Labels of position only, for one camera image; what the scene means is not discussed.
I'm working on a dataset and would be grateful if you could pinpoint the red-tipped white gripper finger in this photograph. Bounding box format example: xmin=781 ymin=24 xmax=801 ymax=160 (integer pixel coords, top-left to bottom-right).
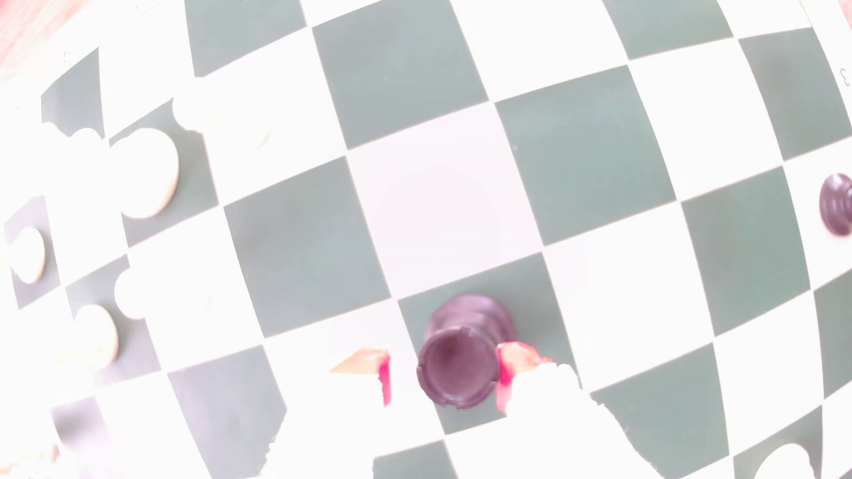
xmin=494 ymin=342 xmax=667 ymax=479
xmin=263 ymin=348 xmax=392 ymax=479

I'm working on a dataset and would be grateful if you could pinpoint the black chess rook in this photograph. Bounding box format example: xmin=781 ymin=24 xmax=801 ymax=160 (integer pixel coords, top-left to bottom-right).
xmin=416 ymin=294 xmax=517 ymax=410

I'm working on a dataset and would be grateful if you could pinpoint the white chess rook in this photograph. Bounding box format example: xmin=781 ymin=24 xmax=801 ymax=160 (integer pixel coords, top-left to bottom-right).
xmin=753 ymin=443 xmax=818 ymax=479

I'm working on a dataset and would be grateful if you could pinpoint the white chess pawn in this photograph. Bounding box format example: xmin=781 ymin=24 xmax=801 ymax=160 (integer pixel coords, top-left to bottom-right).
xmin=172 ymin=93 xmax=274 ymax=150
xmin=3 ymin=226 xmax=47 ymax=286
xmin=113 ymin=266 xmax=214 ymax=322
xmin=67 ymin=302 xmax=121 ymax=371

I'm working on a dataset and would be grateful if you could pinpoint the green and white chess mat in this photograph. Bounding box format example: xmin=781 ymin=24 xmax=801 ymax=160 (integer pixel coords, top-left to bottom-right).
xmin=0 ymin=0 xmax=852 ymax=479

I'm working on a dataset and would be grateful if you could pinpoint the tall white chess bishop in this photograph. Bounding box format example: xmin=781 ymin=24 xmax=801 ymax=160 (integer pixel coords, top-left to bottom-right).
xmin=40 ymin=123 xmax=181 ymax=221

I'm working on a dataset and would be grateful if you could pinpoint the black chess pawn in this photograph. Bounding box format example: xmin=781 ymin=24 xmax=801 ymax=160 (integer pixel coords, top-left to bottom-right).
xmin=819 ymin=173 xmax=852 ymax=237

